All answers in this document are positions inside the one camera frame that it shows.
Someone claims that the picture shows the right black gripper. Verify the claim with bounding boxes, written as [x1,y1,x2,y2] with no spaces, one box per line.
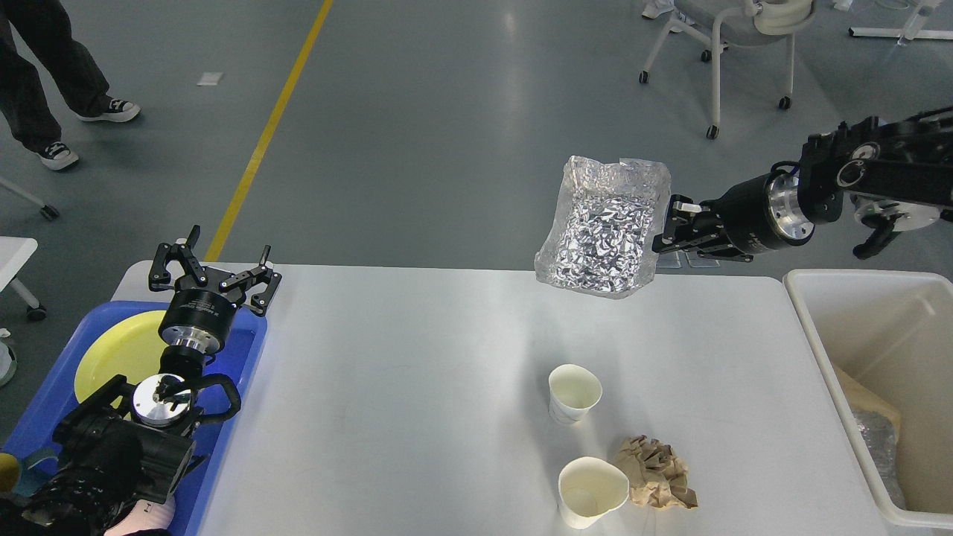
[652,170,815,264]

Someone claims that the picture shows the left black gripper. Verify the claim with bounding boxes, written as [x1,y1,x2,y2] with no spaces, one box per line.
[147,225,283,354]

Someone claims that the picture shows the yellow plastic plate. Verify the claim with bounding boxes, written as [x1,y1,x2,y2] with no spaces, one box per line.
[74,310,167,403]

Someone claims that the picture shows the brown paper bag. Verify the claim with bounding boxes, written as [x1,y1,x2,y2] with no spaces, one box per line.
[830,361,953,514]

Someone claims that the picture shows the pink mug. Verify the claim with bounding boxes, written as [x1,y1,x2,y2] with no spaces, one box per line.
[104,497,176,535]

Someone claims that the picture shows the dark teal mug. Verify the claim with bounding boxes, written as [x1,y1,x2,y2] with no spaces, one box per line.
[1,448,57,497]

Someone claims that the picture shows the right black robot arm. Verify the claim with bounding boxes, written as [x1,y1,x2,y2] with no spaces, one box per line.
[652,106,952,262]

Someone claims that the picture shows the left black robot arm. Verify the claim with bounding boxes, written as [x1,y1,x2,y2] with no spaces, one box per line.
[2,226,281,535]

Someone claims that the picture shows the grey floor plates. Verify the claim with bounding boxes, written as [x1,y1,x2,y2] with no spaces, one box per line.
[656,251,719,270]

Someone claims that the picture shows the blue plastic tray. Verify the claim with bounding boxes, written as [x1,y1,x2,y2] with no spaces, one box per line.
[3,301,268,535]

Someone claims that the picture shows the upper white paper cup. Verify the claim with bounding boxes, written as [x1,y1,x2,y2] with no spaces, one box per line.
[548,364,603,425]

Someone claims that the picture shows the white paper cup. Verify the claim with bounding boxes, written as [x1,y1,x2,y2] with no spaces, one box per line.
[548,364,603,425]
[558,456,630,529]

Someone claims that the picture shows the white side table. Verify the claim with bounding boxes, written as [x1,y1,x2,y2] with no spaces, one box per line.
[1,235,47,322]

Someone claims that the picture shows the white plastic bin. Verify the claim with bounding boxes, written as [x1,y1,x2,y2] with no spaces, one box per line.
[783,269,953,529]

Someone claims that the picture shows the white wheeled chair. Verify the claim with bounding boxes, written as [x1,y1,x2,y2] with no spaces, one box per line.
[639,1,815,140]

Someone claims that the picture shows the crumpled brown paper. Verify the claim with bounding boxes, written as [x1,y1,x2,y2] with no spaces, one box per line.
[613,435,698,510]

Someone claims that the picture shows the lower white paper cup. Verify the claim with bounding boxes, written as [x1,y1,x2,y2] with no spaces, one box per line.
[558,456,630,529]

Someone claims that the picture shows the person in dark trousers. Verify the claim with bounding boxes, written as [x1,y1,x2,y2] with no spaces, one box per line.
[0,0,141,172]

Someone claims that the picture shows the white table frame base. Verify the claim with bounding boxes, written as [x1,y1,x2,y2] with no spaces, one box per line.
[848,1,952,45]

